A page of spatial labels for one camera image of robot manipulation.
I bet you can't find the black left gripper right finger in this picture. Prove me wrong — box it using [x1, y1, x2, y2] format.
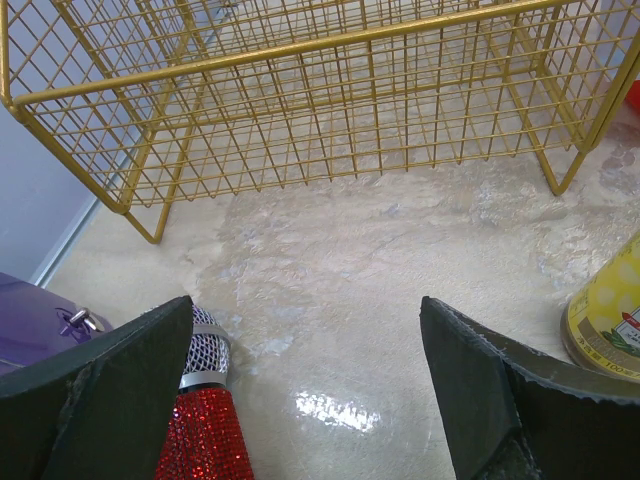
[420, 297, 639, 479]

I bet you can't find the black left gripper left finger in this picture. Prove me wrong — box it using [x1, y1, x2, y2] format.
[1, 296, 193, 479]

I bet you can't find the green yellow-capped sauce bottle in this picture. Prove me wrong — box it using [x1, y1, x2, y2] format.
[560, 235, 640, 382]

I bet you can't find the red glitter microphone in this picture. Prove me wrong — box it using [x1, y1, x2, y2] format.
[155, 305, 254, 479]

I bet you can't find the gold wire rack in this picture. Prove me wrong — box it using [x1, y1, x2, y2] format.
[1, 1, 639, 226]

